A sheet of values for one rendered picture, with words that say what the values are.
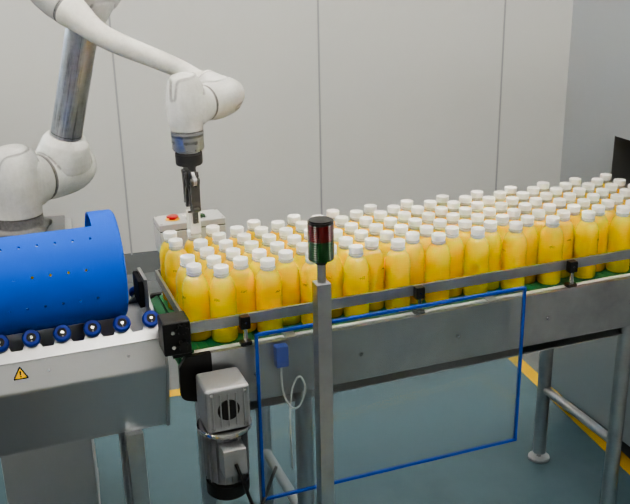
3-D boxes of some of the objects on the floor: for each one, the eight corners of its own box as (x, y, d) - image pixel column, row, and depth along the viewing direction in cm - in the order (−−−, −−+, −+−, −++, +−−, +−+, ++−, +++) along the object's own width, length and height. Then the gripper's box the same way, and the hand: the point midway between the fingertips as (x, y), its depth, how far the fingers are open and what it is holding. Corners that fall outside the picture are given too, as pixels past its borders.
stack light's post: (319, 636, 257) (311, 280, 220) (332, 632, 258) (326, 277, 221) (324, 646, 254) (316, 285, 216) (337, 642, 255) (332, 283, 217)
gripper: (169, 145, 253) (175, 225, 261) (181, 158, 238) (187, 242, 246) (195, 143, 255) (200, 222, 263) (208, 155, 241) (214, 239, 249)
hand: (193, 220), depth 254 cm, fingers closed on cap, 4 cm apart
